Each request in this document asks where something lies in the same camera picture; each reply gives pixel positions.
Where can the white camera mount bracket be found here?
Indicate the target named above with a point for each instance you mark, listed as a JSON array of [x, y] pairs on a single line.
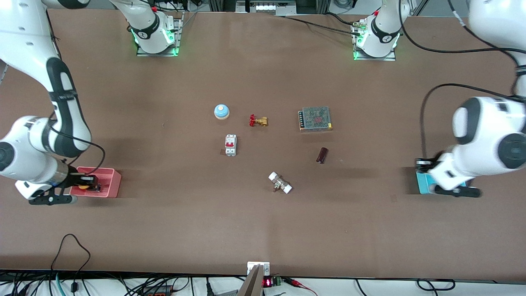
[[251, 266]]

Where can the metal mesh power supply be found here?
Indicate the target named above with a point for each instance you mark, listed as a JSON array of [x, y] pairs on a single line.
[[315, 119]]

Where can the aluminium frame with lights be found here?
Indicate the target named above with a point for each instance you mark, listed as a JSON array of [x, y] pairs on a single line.
[[265, 6]]

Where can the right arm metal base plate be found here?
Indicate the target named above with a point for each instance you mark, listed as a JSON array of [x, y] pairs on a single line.
[[177, 39]]

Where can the cyan plastic bin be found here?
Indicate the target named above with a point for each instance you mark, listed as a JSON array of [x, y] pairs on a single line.
[[422, 184]]

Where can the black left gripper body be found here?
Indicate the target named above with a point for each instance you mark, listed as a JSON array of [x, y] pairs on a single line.
[[422, 163]]

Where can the grey metal camera bar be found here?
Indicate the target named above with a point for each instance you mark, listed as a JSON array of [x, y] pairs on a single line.
[[251, 283]]

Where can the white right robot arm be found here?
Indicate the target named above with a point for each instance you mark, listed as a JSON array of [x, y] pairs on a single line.
[[61, 102]]

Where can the dark brown cylindrical capacitor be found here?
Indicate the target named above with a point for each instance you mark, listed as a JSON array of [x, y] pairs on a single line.
[[322, 155]]

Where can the red power strip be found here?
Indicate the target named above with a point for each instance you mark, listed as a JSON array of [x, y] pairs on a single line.
[[158, 291]]

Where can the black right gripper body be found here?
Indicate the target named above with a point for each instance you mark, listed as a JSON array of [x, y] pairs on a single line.
[[76, 179]]

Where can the metal fitting white caps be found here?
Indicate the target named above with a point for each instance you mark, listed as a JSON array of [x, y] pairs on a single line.
[[280, 183]]

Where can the blue round bell button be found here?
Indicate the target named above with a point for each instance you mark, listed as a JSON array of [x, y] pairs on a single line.
[[222, 111]]

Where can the red digit display module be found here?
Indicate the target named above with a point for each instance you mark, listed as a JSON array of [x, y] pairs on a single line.
[[271, 282]]

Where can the pink plastic bin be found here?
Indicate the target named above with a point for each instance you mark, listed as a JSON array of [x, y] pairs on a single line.
[[110, 183]]

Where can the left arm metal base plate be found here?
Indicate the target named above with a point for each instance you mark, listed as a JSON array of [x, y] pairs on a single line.
[[392, 56]]

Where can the white red circuit breaker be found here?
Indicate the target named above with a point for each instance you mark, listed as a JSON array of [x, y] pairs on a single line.
[[230, 145]]

